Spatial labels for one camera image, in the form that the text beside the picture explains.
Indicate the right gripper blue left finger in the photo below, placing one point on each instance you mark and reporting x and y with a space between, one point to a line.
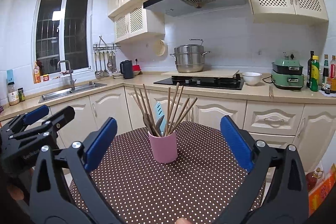
97 143

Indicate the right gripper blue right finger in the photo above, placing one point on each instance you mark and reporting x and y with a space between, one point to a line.
239 141

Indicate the steel kitchen sink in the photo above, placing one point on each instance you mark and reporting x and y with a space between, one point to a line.
67 92

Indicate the chrome kitchen faucet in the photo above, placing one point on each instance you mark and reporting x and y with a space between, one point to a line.
72 81

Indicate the kitchen window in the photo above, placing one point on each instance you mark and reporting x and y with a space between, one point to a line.
61 36

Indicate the person's left hand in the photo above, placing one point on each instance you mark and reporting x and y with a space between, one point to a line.
15 192

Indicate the dark metal spoon in cup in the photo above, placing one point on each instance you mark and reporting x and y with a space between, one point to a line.
158 124

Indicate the light blue knife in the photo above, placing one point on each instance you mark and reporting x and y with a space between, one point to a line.
158 113

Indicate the brown polka dot tablecloth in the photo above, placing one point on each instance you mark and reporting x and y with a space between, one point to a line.
198 185

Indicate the pink utensil holder cup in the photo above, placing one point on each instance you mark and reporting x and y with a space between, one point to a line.
164 149

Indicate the black gas stove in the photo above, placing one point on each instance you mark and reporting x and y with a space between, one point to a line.
230 83

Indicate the black electric kettle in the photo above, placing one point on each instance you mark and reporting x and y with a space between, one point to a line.
126 69

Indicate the white bowl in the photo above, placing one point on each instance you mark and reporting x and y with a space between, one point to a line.
252 78

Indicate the red container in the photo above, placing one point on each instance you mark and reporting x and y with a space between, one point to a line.
136 68

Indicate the orange bottle on floor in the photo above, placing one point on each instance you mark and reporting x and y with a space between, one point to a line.
312 178

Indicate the hanging utensil rack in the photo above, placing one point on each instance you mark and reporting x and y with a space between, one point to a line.
105 63

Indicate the wooden chopstick in cup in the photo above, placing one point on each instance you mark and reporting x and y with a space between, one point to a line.
167 116

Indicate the green electric cooker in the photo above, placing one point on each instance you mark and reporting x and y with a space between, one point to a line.
287 73

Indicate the green oil bottle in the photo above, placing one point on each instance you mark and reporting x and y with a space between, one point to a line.
314 75

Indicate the round bamboo trivet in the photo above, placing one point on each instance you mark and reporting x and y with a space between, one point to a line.
159 48

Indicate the stainless steel steamer pot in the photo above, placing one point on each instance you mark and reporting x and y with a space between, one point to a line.
190 58

